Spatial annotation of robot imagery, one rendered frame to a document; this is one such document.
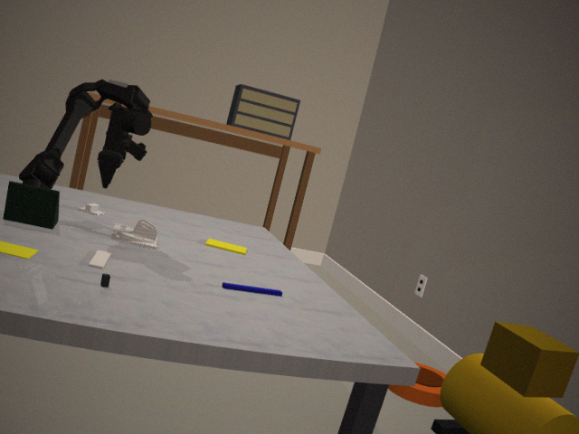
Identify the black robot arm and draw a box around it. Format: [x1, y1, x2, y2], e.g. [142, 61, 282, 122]
[19, 80, 153, 189]

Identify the beige flat rectangular plate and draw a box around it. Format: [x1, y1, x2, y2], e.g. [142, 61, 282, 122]
[89, 250, 110, 269]

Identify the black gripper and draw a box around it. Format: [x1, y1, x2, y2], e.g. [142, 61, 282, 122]
[98, 127, 129, 188]

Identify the dark blue long thin bar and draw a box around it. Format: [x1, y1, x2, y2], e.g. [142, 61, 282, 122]
[222, 282, 282, 296]

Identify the cream plate with two round holes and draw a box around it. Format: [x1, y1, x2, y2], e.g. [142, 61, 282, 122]
[113, 223, 133, 234]

